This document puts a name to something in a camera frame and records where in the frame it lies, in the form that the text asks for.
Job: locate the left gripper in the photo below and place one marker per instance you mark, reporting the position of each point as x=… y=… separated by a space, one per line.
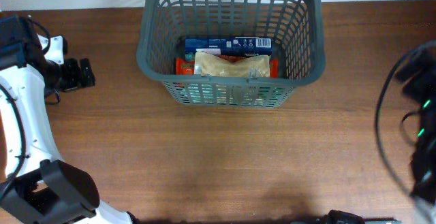
x=75 y=79

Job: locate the orange spaghetti packet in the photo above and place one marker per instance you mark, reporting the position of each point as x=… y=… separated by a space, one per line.
x=186 y=68

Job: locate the clear bag of breadcrumbs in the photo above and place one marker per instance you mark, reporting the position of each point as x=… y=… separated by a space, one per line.
x=206 y=64

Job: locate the blue cardboard food box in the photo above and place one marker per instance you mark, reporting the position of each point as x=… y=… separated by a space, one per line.
x=234 y=46

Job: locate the grey plastic shopping basket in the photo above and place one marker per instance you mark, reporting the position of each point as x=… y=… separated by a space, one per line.
x=294 y=27

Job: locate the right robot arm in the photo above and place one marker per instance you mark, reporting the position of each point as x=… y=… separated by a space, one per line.
x=418 y=79

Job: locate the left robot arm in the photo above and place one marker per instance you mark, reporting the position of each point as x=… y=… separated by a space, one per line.
x=40 y=186

